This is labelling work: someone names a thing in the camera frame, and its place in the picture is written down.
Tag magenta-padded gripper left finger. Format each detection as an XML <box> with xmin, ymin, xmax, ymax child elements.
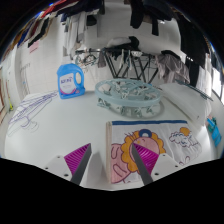
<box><xmin>42</xmin><ymin>143</ymin><xmax>93</xmax><ymax>186</ymax></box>

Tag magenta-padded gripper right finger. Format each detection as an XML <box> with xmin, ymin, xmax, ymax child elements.
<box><xmin>130</xmin><ymin>143</ymin><xmax>184</xmax><ymax>186</ymax></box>

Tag cartoon print white towel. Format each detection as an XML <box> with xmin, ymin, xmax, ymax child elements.
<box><xmin>105</xmin><ymin>119</ymin><xmax>203</xmax><ymax>185</ymax></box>

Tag round pale green peg hanger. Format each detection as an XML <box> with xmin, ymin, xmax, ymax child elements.
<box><xmin>94</xmin><ymin>78</ymin><xmax>165</xmax><ymax>118</ymax></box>

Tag white pillow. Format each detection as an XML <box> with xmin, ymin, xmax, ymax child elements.
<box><xmin>159</xmin><ymin>82</ymin><xmax>213</xmax><ymax>126</ymax></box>

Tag blue plastic items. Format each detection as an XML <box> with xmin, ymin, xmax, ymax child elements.
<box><xmin>206</xmin><ymin>116</ymin><xmax>223</xmax><ymax>148</ymax></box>

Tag blue detergent bottle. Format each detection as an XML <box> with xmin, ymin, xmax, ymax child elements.
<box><xmin>56</xmin><ymin>63</ymin><xmax>86</xmax><ymax>100</ymax></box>

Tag dark green hoop hanger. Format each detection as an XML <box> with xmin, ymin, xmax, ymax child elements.
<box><xmin>176</xmin><ymin>79</ymin><xmax>214</xmax><ymax>101</ymax></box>

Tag grey garment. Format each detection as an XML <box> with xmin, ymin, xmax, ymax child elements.
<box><xmin>156</xmin><ymin>50</ymin><xmax>191</xmax><ymax>84</ymax></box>

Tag green plastic hangers bunch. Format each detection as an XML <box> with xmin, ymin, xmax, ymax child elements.
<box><xmin>74</xmin><ymin>53</ymin><xmax>98</xmax><ymax>68</ymax></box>

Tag black folding drying rack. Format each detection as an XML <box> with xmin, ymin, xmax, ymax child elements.
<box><xmin>75</xmin><ymin>46</ymin><xmax>161</xmax><ymax>84</ymax></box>

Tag dark framed window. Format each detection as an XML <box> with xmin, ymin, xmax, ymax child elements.
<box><xmin>211</xmin><ymin>66</ymin><xmax>224</xmax><ymax>101</ymax></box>

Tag white folded garment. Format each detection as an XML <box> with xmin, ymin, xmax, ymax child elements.
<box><xmin>106</xmin><ymin>35</ymin><xmax>141</xmax><ymax>51</ymax></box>

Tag dark hanging clothes row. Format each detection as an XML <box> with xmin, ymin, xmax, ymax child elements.
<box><xmin>128</xmin><ymin>0</ymin><xmax>214</xmax><ymax>88</ymax></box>

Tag colourful hanging clothes row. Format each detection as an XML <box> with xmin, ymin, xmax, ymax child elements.
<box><xmin>3</xmin><ymin>0</ymin><xmax>106</xmax><ymax>58</ymax></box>

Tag pink wall sign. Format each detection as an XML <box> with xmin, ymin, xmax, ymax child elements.
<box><xmin>29</xmin><ymin>41</ymin><xmax>40</xmax><ymax>54</ymax></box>

